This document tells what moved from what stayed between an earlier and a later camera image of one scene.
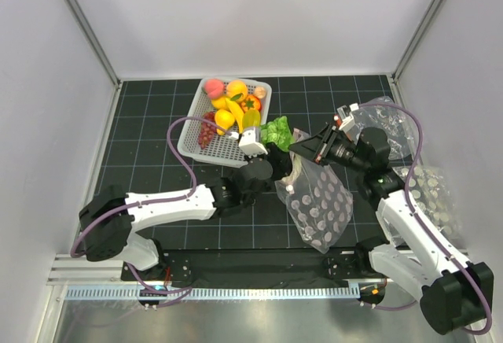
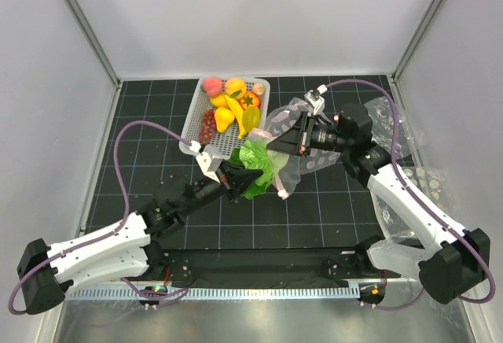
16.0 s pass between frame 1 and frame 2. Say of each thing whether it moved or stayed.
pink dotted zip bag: moved
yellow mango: stayed
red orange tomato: stayed
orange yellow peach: stayed
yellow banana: stayed
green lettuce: moved
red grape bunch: stayed
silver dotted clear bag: stayed
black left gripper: moved
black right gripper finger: moved
